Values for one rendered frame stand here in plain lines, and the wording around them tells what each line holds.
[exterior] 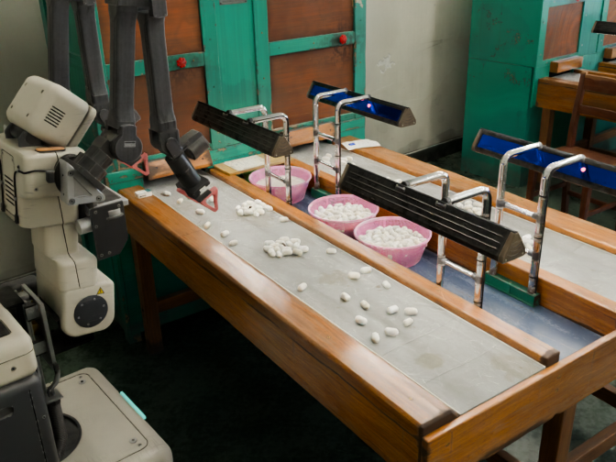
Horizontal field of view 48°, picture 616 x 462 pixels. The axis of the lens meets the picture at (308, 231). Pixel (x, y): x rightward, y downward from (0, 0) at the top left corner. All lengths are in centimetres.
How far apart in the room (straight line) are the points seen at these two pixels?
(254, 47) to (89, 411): 165
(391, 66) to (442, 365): 345
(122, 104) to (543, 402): 130
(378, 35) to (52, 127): 324
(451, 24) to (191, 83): 284
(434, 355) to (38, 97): 122
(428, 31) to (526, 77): 83
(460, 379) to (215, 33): 185
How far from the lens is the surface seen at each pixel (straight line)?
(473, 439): 169
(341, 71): 341
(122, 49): 183
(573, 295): 213
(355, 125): 351
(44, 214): 202
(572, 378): 192
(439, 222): 174
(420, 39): 517
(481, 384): 174
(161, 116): 190
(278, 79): 321
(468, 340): 189
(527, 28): 483
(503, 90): 498
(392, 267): 217
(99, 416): 246
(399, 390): 165
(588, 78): 440
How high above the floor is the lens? 177
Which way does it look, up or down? 25 degrees down
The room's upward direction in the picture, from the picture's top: 2 degrees counter-clockwise
